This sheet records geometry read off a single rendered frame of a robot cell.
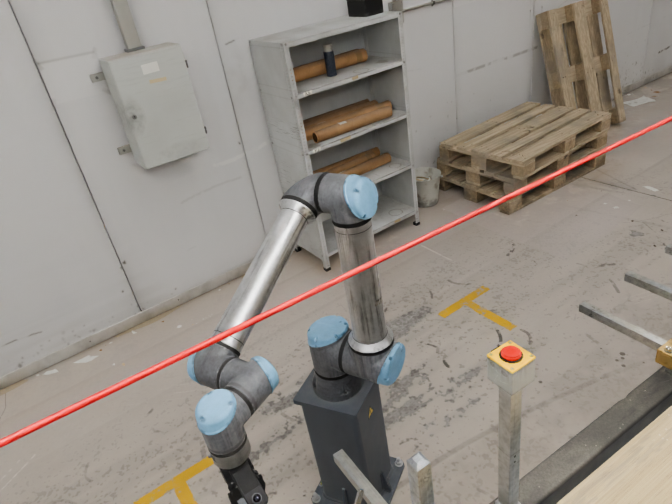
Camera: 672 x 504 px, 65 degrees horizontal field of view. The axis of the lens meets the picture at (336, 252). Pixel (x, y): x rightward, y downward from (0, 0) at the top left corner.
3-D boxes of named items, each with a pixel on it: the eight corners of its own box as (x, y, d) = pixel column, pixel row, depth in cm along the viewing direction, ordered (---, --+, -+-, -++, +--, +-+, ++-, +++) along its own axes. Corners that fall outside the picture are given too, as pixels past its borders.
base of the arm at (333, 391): (304, 395, 194) (299, 375, 189) (326, 360, 209) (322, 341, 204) (351, 406, 186) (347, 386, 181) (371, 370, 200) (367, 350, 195)
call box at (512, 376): (486, 381, 115) (486, 354, 111) (509, 366, 118) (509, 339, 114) (511, 399, 110) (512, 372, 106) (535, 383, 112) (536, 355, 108)
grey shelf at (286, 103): (294, 250, 410) (247, 40, 332) (384, 208, 449) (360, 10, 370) (326, 271, 377) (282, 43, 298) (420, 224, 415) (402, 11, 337)
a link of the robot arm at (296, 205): (292, 160, 156) (173, 370, 129) (328, 163, 150) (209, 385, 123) (308, 185, 165) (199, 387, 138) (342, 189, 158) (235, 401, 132)
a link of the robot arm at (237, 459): (253, 443, 119) (213, 467, 115) (257, 457, 122) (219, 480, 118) (237, 418, 126) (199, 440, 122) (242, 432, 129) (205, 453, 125)
